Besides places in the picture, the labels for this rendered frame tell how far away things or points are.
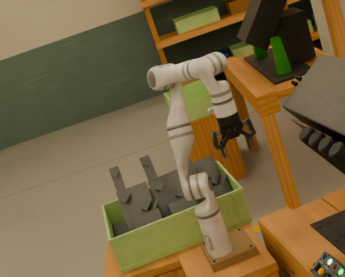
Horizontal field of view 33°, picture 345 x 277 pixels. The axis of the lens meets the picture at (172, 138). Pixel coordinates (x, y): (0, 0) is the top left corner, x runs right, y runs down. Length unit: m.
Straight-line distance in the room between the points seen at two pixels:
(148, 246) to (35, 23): 6.50
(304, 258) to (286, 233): 0.20
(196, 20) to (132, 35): 1.06
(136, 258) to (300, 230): 0.74
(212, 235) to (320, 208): 0.46
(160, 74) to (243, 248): 0.72
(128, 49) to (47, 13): 1.25
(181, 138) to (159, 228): 0.55
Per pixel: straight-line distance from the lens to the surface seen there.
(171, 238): 2.57
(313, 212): 2.39
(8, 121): 9.11
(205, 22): 8.20
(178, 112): 2.14
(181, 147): 2.13
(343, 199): 2.43
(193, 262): 2.36
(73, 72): 8.81
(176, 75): 2.03
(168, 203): 2.77
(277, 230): 2.29
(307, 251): 2.12
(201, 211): 2.18
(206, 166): 2.79
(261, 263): 2.22
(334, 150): 1.25
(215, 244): 2.24
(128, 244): 2.55
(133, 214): 2.78
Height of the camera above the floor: 2.01
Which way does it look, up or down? 17 degrees down
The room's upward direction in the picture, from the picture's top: 19 degrees counter-clockwise
